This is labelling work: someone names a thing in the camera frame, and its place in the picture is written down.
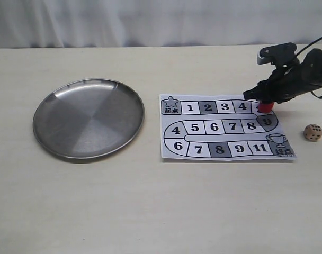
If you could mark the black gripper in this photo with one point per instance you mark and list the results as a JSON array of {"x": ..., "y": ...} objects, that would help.
[{"x": 289, "y": 82}]

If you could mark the red cylinder game piece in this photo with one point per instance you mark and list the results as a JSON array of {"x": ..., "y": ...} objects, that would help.
[{"x": 265, "y": 107}]

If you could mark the wooden die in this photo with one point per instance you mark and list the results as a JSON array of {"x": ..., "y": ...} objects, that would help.
[{"x": 312, "y": 132}]

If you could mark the paper game board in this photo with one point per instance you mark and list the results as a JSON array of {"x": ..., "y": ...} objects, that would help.
[{"x": 220, "y": 128}]

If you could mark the round stainless steel plate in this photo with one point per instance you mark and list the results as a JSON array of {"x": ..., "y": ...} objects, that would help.
[{"x": 88, "y": 119}]

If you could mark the white curtain backdrop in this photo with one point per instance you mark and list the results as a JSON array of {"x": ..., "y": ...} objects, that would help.
[{"x": 40, "y": 24}]

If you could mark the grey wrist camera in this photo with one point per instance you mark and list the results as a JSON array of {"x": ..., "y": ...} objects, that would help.
[{"x": 279, "y": 55}]

